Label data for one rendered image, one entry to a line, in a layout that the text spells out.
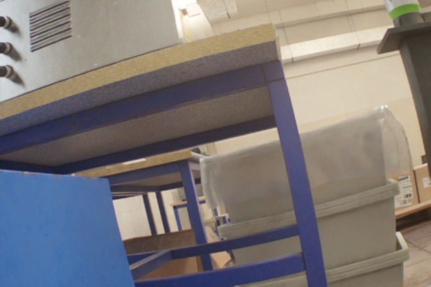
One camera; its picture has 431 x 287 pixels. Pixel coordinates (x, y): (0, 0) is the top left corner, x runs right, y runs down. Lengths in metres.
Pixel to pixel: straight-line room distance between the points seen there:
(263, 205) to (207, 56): 0.93
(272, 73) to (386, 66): 11.00
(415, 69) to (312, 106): 9.79
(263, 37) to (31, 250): 0.40
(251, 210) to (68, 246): 1.07
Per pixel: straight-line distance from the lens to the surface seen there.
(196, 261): 2.59
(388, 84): 11.61
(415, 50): 1.54
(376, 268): 1.48
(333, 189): 1.48
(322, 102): 11.29
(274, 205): 1.51
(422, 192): 3.35
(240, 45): 0.64
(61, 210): 0.52
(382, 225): 1.49
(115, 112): 0.77
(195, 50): 0.64
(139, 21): 0.81
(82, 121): 0.79
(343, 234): 1.49
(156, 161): 1.90
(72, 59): 0.84
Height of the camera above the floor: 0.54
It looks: 9 degrees up
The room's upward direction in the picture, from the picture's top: 12 degrees counter-clockwise
